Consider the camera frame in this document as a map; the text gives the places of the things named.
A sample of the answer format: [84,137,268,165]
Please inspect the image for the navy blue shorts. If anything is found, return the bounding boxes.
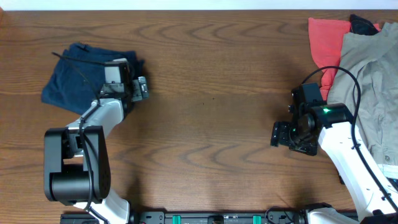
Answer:
[41,42,144,114]

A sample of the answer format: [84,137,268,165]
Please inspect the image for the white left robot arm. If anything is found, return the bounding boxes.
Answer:
[44,77,149,223]

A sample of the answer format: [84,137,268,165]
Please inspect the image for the coral red garment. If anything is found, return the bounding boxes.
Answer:
[308,18,382,101]

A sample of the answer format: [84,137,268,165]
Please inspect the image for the khaki grey shirt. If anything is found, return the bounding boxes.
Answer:
[327,23,397,179]

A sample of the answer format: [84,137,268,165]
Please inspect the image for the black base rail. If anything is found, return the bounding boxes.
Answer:
[60,202,361,224]

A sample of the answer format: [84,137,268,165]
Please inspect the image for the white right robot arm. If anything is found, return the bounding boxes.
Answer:
[271,103,397,223]

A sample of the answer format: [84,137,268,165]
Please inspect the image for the black garment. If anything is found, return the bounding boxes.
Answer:
[349,14,379,35]

